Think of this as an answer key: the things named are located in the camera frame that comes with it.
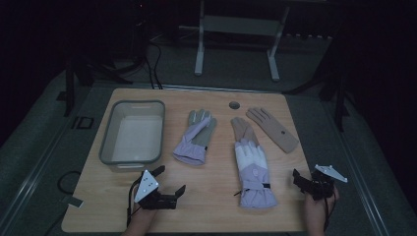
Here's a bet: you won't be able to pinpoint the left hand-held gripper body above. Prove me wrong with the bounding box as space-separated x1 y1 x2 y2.
133 168 179 210

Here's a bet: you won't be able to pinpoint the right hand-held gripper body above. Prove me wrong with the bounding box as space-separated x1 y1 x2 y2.
307 163 349 202

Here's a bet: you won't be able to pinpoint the grey plastic bin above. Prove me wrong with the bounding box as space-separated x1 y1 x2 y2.
98 99 166 173

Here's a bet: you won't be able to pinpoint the lilac ski glove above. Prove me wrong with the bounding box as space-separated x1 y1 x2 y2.
233 138 279 210
172 108 217 166

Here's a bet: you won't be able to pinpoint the tan knit glove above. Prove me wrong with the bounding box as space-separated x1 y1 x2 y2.
245 106 300 154
230 116 260 148

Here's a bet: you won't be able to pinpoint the person's left hand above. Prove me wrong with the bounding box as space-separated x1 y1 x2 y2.
129 204 158 231

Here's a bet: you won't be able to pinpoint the grey flat tag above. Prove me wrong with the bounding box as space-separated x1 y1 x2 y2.
59 195 85 208

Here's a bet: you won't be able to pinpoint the black metal stand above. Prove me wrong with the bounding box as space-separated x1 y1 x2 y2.
282 32 362 133
56 19 149 118

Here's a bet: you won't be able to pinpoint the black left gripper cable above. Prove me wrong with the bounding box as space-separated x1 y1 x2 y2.
126 178 146 228

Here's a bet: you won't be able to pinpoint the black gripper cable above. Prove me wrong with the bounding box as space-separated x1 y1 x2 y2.
322 196 337 232
126 178 146 228

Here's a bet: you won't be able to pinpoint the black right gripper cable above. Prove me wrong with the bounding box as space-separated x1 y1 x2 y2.
322 196 337 232

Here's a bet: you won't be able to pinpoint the black looped floor cable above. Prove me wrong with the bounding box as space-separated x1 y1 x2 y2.
56 169 83 198

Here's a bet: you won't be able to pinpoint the black floor cables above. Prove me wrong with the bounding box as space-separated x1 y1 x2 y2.
144 40 164 90

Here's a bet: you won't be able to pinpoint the white metal desk frame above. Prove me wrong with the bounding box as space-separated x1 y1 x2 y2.
178 0 292 83

